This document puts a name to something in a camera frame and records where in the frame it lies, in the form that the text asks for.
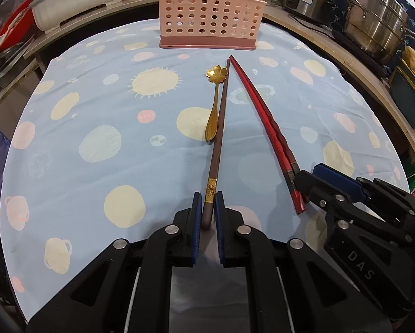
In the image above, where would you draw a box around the pink plastic utensil basket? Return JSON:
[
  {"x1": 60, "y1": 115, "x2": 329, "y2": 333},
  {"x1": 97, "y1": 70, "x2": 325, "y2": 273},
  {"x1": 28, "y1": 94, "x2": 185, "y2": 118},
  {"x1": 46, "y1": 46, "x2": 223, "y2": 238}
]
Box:
[{"x1": 158, "y1": 0, "x2": 268, "y2": 50}]

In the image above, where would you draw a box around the dark red chopstick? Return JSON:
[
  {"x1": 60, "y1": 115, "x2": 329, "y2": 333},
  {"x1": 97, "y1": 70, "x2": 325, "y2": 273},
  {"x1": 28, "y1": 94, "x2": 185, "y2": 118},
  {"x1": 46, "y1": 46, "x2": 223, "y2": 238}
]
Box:
[{"x1": 231, "y1": 54, "x2": 311, "y2": 205}]

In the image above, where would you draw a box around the yellow plastic basin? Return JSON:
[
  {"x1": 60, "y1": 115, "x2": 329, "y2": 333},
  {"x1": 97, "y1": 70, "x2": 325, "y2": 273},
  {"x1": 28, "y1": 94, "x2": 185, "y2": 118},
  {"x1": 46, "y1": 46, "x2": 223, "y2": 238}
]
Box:
[{"x1": 396, "y1": 58, "x2": 415, "y2": 92}]

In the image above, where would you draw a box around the stainless steel steamer pot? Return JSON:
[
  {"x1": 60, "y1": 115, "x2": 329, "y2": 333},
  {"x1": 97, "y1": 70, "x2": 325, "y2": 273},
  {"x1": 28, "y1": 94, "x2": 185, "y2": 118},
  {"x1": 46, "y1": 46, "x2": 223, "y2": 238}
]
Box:
[{"x1": 343, "y1": 0, "x2": 415, "y2": 65}]

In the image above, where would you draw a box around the red plastic item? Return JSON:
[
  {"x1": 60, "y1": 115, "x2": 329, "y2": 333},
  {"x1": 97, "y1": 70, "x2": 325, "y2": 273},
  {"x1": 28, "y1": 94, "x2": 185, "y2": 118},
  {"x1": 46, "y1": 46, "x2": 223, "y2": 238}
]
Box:
[{"x1": 0, "y1": 0, "x2": 35, "y2": 44}]

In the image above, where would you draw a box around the brown loofah sponge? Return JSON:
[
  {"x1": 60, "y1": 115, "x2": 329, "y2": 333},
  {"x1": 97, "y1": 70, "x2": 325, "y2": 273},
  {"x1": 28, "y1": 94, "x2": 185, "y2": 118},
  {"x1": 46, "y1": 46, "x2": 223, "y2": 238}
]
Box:
[{"x1": 402, "y1": 46, "x2": 415, "y2": 72}]

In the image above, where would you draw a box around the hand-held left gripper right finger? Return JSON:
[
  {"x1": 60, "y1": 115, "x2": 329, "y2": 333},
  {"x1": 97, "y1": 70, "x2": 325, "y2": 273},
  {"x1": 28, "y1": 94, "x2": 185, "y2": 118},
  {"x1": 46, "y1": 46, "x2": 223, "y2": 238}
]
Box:
[{"x1": 214, "y1": 191, "x2": 393, "y2": 333}]

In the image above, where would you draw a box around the brown chopstick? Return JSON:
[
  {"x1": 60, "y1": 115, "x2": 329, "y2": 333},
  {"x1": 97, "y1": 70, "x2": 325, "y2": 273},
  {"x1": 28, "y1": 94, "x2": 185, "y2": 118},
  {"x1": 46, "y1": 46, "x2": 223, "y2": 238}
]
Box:
[{"x1": 201, "y1": 58, "x2": 230, "y2": 230}]

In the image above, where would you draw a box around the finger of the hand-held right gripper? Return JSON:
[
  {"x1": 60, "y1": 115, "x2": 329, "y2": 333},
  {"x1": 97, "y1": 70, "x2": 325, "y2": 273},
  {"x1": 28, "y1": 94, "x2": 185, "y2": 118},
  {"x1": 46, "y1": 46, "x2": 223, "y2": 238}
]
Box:
[
  {"x1": 293, "y1": 170, "x2": 371, "y2": 237},
  {"x1": 312, "y1": 163, "x2": 415, "y2": 216}
]

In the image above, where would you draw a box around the bright red chopstick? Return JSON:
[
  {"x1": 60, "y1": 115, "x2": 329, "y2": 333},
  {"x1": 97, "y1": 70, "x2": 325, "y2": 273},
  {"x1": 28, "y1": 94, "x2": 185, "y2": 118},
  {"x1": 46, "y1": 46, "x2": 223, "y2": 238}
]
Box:
[{"x1": 229, "y1": 55, "x2": 306, "y2": 214}]

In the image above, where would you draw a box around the gold flower-handle spoon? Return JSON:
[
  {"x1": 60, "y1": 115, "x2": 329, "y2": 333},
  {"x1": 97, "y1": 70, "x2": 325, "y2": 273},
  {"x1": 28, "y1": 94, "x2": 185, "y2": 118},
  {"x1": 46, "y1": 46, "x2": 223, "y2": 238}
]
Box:
[{"x1": 204, "y1": 65, "x2": 229, "y2": 142}]

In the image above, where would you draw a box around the blue planet-print tablecloth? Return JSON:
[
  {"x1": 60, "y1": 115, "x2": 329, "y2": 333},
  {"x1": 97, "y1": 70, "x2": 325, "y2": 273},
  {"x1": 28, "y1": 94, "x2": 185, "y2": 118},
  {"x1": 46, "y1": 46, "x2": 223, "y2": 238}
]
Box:
[{"x1": 0, "y1": 18, "x2": 411, "y2": 324}]

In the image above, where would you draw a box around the curved wooden counter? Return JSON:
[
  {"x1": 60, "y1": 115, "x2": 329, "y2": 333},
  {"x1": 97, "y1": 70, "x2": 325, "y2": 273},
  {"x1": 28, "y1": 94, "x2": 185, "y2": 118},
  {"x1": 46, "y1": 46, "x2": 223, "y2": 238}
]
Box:
[{"x1": 0, "y1": 0, "x2": 415, "y2": 167}]

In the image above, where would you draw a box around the black induction cooker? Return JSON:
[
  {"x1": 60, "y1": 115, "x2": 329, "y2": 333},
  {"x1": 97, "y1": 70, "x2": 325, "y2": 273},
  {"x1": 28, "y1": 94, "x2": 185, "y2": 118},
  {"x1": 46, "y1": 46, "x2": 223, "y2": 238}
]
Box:
[{"x1": 329, "y1": 28, "x2": 396, "y2": 77}]

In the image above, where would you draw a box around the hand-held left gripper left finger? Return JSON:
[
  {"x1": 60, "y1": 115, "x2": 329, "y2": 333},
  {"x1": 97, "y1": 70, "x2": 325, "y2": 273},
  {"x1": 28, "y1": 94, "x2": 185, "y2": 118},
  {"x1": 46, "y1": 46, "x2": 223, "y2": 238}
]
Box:
[{"x1": 26, "y1": 191, "x2": 203, "y2": 333}]

